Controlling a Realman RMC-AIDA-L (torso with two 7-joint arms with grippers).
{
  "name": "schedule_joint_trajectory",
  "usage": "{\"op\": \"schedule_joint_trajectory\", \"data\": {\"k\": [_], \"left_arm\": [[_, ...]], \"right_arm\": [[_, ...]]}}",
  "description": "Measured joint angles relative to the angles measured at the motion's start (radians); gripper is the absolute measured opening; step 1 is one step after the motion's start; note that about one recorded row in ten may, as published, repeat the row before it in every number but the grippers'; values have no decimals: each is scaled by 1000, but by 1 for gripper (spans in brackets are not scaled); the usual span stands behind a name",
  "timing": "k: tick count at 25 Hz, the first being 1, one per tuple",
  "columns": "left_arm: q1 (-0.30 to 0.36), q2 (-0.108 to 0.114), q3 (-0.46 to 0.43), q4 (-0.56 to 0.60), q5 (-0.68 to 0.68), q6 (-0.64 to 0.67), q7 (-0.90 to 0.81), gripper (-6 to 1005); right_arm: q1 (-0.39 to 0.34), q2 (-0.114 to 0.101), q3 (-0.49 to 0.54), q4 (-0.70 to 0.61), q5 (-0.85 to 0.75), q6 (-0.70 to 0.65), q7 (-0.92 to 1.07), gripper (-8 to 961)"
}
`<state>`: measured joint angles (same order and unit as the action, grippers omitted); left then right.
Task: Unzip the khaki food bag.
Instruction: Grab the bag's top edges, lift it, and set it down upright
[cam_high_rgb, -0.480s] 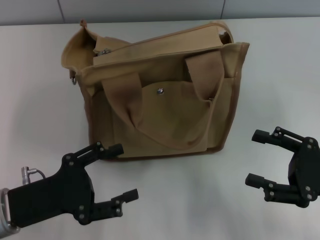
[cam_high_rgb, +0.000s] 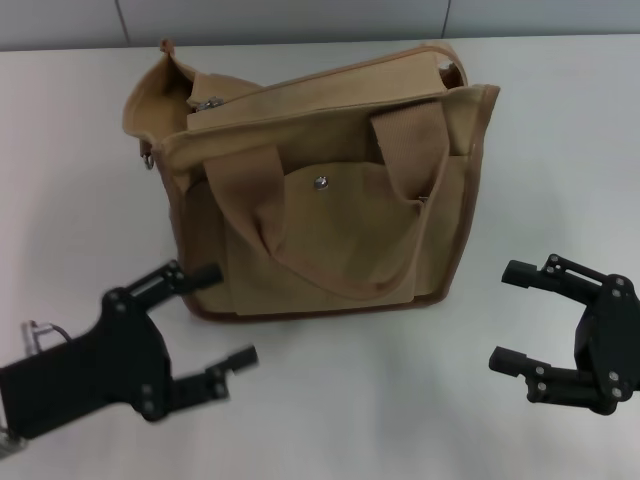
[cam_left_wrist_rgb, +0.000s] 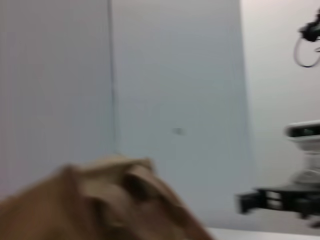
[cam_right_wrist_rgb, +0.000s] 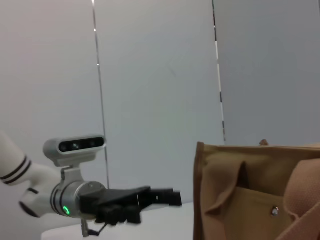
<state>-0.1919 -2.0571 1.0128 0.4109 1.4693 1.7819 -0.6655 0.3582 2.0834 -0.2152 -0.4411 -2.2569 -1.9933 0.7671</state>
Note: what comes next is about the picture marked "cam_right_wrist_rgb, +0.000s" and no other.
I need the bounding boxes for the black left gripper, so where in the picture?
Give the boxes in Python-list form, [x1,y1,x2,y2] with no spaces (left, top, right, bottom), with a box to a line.
[79,185,183,225]

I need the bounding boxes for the khaki canvas food bag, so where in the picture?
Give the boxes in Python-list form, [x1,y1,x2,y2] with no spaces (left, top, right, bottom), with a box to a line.
[193,139,320,240]

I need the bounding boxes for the left gripper cable with plug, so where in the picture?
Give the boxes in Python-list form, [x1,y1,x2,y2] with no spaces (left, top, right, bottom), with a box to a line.
[80,218,109,237]

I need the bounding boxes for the silver camera mount bracket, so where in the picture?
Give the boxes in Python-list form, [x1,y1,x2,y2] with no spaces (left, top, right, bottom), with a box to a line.
[60,163,85,186]

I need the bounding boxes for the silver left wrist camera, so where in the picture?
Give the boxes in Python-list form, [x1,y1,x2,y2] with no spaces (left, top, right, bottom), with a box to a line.
[43,134,107,168]

